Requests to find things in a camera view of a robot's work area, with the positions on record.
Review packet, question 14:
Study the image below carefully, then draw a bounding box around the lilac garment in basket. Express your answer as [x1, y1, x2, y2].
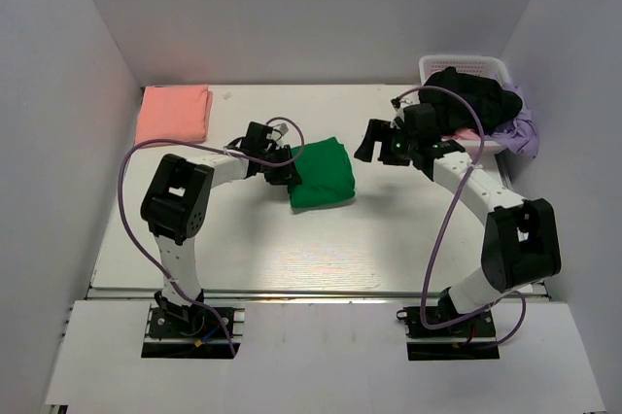
[487, 83, 539, 158]

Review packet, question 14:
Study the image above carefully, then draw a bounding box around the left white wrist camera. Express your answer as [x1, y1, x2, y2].
[271, 123, 289, 142]

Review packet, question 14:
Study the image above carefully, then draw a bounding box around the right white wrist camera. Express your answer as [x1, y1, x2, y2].
[391, 97, 410, 129]

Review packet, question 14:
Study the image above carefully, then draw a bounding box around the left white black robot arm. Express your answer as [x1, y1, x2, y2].
[140, 122, 301, 335]

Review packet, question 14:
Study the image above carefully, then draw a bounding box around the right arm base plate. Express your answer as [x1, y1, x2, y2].
[396, 306, 497, 339]

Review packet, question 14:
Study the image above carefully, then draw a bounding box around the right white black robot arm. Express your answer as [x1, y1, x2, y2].
[354, 104, 562, 335]

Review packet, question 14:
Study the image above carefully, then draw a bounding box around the pink garment in basket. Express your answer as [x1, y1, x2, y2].
[453, 128, 480, 142]

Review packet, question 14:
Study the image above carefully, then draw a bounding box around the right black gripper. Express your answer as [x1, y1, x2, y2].
[356, 119, 418, 166]

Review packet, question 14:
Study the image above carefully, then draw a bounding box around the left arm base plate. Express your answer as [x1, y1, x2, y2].
[148, 292, 236, 339]

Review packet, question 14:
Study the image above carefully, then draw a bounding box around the folded pink t shirt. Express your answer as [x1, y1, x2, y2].
[134, 85, 213, 144]

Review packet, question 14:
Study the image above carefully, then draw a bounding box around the green t shirt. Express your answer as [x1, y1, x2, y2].
[288, 137, 356, 210]

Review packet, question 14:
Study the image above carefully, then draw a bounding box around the black garment in basket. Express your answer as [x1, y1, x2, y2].
[419, 66, 523, 135]

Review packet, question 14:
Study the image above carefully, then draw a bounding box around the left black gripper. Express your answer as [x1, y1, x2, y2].
[259, 144, 303, 186]

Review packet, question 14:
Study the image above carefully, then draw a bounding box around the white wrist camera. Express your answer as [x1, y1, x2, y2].
[391, 97, 410, 129]
[271, 123, 289, 142]

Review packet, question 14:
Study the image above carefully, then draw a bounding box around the white plastic laundry basket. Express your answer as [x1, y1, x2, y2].
[419, 54, 512, 155]

